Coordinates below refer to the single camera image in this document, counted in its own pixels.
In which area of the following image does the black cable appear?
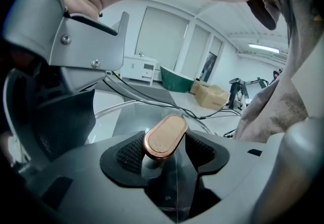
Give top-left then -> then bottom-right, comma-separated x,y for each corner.
110,70 -> 244,120

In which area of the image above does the wide white window blind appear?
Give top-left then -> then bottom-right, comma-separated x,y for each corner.
135,6 -> 190,71

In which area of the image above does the glass pot lid wooden knob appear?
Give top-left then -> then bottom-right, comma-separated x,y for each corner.
92,100 -> 221,221

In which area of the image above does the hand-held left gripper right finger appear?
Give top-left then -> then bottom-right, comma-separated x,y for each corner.
184,116 -> 324,224

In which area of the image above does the small cardboard box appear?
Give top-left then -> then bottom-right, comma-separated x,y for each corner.
189,80 -> 211,96

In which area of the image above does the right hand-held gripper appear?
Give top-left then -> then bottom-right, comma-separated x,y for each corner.
2,0 -> 130,95

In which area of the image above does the ceiling tube light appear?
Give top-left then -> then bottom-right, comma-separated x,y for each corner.
248,43 -> 280,54

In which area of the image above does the large cardboard box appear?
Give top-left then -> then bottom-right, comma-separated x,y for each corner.
196,84 -> 231,110

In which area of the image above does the green bathtub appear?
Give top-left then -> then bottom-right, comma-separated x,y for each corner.
159,65 -> 196,93

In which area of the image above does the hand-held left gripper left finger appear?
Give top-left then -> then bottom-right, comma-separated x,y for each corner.
15,132 -> 165,224

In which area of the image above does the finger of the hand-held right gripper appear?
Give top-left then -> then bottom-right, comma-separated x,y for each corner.
3,68 -> 51,171

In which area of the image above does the dark framed mirror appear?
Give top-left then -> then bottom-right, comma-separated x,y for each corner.
199,51 -> 218,83

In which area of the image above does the person's grey shirt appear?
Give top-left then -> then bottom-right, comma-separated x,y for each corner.
232,0 -> 324,144

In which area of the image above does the white cabinet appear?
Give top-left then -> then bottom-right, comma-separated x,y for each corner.
120,54 -> 159,87

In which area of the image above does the narrow white window blind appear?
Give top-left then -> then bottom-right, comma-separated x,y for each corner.
180,24 -> 211,79

